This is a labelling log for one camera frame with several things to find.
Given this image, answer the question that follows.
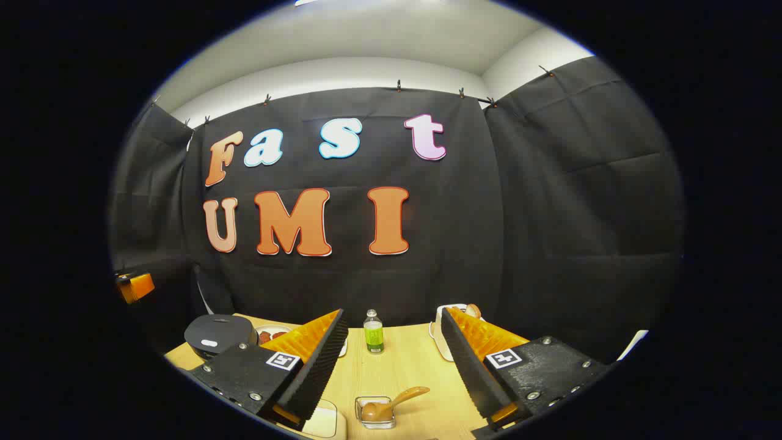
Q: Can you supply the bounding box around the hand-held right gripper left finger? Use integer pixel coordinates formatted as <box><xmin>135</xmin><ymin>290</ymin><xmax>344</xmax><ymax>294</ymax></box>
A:
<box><xmin>188</xmin><ymin>309</ymin><xmax>349</xmax><ymax>431</ymax></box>

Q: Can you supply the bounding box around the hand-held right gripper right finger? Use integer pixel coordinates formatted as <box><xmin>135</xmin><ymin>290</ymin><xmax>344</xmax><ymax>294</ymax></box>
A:
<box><xmin>440</xmin><ymin>307</ymin><xmax>615</xmax><ymax>438</ymax></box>

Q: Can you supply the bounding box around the cream tray of rice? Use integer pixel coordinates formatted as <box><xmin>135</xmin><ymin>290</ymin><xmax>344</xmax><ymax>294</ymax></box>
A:
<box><xmin>302</xmin><ymin>400</ymin><xmax>338</xmax><ymax>439</ymax></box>

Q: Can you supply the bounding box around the wooden spoon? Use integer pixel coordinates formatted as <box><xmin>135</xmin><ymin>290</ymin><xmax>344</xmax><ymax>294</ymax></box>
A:
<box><xmin>360</xmin><ymin>386</ymin><xmax>430</xmax><ymax>422</ymax></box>

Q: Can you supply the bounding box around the black rice cooker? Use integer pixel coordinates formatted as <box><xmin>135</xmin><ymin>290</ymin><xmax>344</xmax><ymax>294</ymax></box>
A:
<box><xmin>185</xmin><ymin>314</ymin><xmax>260</xmax><ymax>360</ymax></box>

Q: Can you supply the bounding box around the white toaster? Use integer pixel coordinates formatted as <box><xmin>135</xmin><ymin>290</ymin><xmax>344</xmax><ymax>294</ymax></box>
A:
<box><xmin>429</xmin><ymin>303</ymin><xmax>484</xmax><ymax>362</ymax></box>

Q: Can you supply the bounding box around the white round plate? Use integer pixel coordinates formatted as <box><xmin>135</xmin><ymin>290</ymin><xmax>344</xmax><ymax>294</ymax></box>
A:
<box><xmin>255</xmin><ymin>325</ymin><xmax>295</xmax><ymax>347</ymax></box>

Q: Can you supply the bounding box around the green label plastic bottle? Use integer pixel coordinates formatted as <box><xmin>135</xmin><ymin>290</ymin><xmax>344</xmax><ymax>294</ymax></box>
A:
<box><xmin>364</xmin><ymin>309</ymin><xmax>385</xmax><ymax>354</ymax></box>

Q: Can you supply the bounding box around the black backdrop cloth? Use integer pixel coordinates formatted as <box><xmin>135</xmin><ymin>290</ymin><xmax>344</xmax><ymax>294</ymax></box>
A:
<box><xmin>109</xmin><ymin>56</ymin><xmax>685</xmax><ymax>367</ymax></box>

